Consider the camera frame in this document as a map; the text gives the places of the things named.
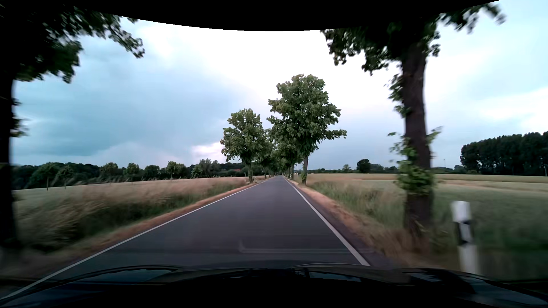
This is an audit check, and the grain field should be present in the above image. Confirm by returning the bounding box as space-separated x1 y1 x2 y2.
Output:
295 173 548 202
12 176 257 227

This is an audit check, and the row of trees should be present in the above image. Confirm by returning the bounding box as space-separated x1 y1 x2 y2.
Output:
220 74 347 185

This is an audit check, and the large roadside tree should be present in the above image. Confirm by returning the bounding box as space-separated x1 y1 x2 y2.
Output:
321 2 507 240
0 4 145 249

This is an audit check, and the grey asphalt road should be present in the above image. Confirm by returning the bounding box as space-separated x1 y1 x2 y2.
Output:
0 175 396 300

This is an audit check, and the distant tree line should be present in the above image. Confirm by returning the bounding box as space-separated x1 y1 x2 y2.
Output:
306 159 467 175

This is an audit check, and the dark stand of trees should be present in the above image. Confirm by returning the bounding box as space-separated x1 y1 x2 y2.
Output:
460 131 548 176

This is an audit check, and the white black marker post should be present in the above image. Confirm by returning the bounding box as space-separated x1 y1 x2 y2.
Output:
450 200 480 275

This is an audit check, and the dry grass verge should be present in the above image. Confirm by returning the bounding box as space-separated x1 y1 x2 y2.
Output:
0 177 268 279
286 176 548 281

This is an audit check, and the distant wood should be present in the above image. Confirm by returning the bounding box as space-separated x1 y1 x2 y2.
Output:
12 158 257 191

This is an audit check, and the car's own bonnet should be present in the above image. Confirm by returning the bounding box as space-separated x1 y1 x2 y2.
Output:
0 264 548 308

